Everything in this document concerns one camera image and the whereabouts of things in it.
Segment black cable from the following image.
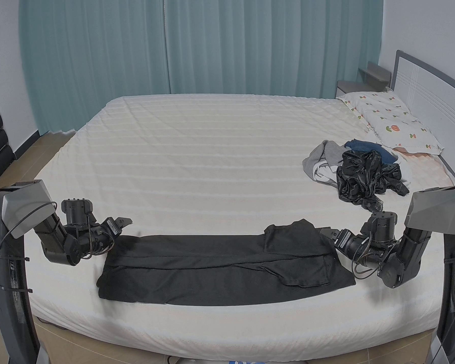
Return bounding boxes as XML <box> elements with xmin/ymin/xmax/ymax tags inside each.
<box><xmin>351</xmin><ymin>254</ymin><xmax>383</xmax><ymax>280</ymax></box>
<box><xmin>0</xmin><ymin>202</ymin><xmax>58</xmax><ymax>251</ymax></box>
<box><xmin>81</xmin><ymin>235</ymin><xmax>115</xmax><ymax>260</ymax></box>

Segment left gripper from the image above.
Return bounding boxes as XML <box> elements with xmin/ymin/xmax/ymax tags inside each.
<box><xmin>102</xmin><ymin>216</ymin><xmax>133</xmax><ymax>240</ymax></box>

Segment pile of clothes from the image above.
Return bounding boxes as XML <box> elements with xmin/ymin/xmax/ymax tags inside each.
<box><xmin>303</xmin><ymin>139</ymin><xmax>413</xmax><ymax>211</ymax></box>

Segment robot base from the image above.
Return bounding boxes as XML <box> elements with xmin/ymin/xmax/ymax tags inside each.
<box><xmin>167</xmin><ymin>355</ymin><xmax>268</xmax><ymax>364</ymax></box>

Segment white printed pillow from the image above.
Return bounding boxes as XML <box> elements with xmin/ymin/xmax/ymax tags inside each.
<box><xmin>335</xmin><ymin>90</ymin><xmax>445</xmax><ymax>154</ymax></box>

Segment blue-green curtain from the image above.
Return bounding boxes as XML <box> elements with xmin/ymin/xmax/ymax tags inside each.
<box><xmin>19</xmin><ymin>0</ymin><xmax>171</xmax><ymax>133</ymax></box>
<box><xmin>163</xmin><ymin>0</ymin><xmax>383</xmax><ymax>98</ymax></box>

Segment black T-shirt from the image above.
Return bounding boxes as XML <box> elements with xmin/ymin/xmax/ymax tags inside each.
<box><xmin>97</xmin><ymin>219</ymin><xmax>357</xmax><ymax>305</ymax></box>

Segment grey bedside table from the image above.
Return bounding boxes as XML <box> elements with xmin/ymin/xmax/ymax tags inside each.
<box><xmin>337</xmin><ymin>61</ymin><xmax>392</xmax><ymax>97</ymax></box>

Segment bed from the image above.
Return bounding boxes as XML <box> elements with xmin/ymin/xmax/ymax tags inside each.
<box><xmin>0</xmin><ymin>50</ymin><xmax>455</xmax><ymax>359</ymax></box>

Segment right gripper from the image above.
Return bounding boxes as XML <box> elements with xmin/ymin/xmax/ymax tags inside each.
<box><xmin>318</xmin><ymin>227</ymin><xmax>356</xmax><ymax>256</ymax></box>

